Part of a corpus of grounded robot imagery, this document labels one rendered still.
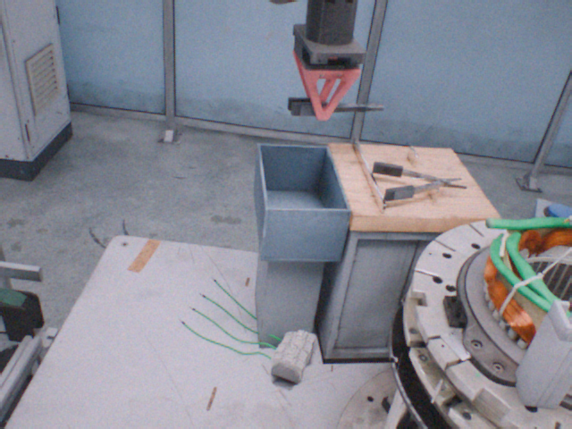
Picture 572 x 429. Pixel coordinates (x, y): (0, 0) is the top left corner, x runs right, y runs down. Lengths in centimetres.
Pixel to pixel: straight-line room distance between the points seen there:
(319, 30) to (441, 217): 28
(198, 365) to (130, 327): 13
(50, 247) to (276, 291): 166
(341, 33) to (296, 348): 45
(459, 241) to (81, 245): 189
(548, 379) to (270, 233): 37
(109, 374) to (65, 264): 144
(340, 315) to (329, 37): 39
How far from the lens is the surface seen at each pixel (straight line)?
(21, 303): 102
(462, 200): 76
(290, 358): 81
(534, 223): 58
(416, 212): 71
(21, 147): 269
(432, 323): 51
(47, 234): 242
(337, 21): 63
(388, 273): 76
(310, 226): 68
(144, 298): 95
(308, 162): 82
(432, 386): 51
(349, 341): 85
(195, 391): 82
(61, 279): 219
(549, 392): 48
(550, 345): 44
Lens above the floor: 144
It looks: 35 degrees down
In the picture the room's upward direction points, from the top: 7 degrees clockwise
